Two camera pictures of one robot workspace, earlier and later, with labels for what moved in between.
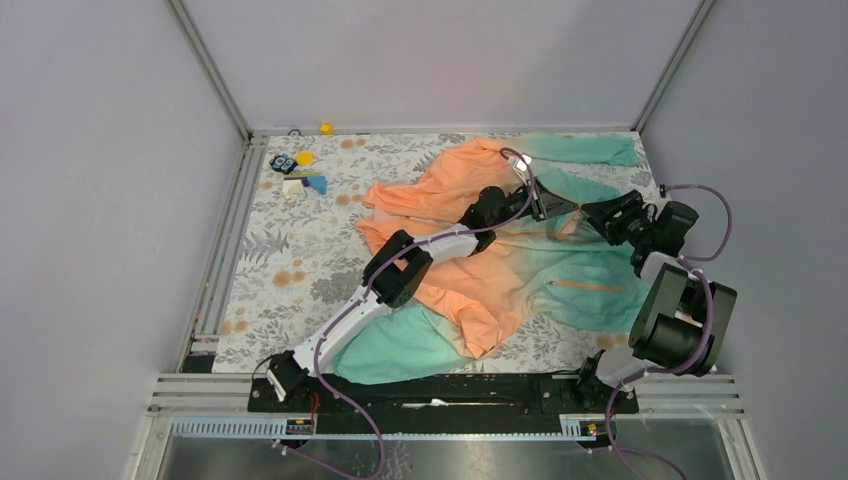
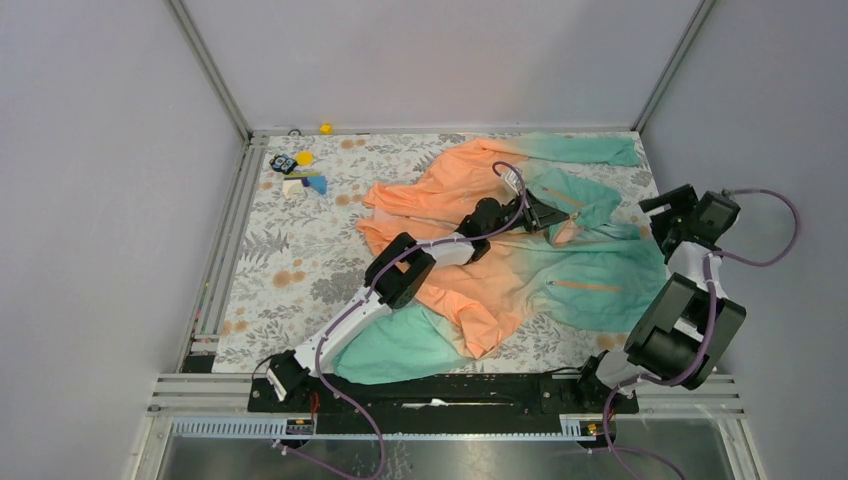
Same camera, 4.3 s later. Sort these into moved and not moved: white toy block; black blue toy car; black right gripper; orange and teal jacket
Moved: black right gripper
Not moved: orange and teal jacket; black blue toy car; white toy block
